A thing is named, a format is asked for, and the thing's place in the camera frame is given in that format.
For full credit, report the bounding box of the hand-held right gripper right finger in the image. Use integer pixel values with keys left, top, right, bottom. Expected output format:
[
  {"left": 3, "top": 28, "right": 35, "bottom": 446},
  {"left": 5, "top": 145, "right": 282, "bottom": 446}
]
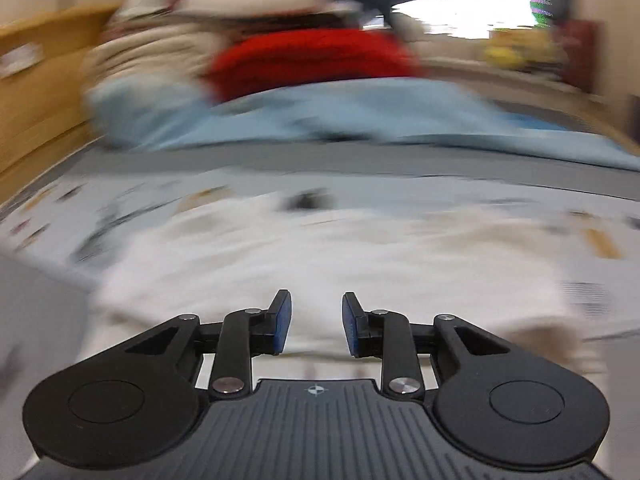
[{"left": 341, "top": 290, "right": 551, "bottom": 403}]

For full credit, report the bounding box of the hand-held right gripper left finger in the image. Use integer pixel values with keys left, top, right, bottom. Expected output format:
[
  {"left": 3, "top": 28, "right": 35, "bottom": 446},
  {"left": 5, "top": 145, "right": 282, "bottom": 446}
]
[{"left": 82, "top": 288, "right": 293, "bottom": 403}]

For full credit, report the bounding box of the white long-sleeved shirt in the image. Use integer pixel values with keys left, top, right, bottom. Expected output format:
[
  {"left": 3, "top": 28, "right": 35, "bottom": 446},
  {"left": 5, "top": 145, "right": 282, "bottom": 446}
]
[{"left": 95, "top": 200, "right": 591, "bottom": 391}]

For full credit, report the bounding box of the printed light blue bed sheet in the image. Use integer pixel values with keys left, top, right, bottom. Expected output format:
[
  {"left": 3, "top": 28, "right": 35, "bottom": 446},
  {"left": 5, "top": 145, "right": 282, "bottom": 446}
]
[{"left": 0, "top": 160, "right": 640, "bottom": 281}]

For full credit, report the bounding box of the plain light blue sheet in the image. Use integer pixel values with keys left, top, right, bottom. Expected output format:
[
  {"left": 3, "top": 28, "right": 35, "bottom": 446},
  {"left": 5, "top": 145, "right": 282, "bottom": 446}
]
[{"left": 85, "top": 77, "right": 640, "bottom": 171}]

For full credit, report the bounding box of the red quilt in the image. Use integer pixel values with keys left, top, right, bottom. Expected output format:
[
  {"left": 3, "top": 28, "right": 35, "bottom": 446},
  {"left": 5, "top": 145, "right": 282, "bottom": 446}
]
[{"left": 205, "top": 27, "right": 426, "bottom": 103}]

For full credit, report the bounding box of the window sill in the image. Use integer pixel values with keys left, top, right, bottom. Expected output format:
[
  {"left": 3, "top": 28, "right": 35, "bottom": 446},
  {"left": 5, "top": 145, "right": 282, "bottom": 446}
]
[{"left": 420, "top": 57, "right": 616, "bottom": 121}]

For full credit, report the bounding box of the cream folded blanket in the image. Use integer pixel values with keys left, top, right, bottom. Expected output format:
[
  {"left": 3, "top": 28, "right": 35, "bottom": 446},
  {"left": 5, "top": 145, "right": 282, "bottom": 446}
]
[{"left": 80, "top": 30, "right": 241, "bottom": 106}]

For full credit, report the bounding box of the yellow round plush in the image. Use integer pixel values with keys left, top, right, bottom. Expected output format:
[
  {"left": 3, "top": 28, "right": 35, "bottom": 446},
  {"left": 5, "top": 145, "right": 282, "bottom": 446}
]
[{"left": 480, "top": 30, "right": 556, "bottom": 71}]

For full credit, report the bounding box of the wooden headboard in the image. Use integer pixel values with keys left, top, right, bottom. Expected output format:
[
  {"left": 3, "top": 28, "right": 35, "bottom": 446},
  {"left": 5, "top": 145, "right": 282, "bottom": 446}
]
[{"left": 0, "top": 2, "right": 126, "bottom": 196}]

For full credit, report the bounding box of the white folded quilt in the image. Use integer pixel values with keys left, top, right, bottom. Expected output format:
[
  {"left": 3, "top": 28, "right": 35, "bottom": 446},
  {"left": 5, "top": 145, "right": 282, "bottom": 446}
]
[{"left": 115, "top": 0, "right": 361, "bottom": 26}]

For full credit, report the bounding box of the window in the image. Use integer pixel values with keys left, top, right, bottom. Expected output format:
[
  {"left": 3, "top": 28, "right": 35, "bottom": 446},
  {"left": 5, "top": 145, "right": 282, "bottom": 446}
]
[{"left": 360, "top": 0, "right": 536, "bottom": 41}]

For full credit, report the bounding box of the red cushion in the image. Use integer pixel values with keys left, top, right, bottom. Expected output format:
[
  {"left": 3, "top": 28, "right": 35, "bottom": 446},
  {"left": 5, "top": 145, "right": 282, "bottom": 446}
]
[{"left": 557, "top": 17, "right": 601, "bottom": 93}]

